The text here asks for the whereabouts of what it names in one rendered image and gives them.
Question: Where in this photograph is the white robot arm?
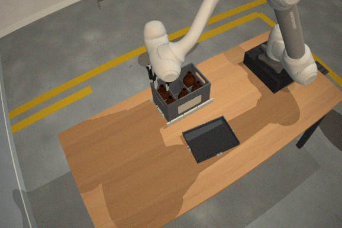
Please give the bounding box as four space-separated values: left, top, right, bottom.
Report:
143 0 318 85

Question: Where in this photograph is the grey divided bottle crate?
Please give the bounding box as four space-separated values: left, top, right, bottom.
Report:
150 63 211 122

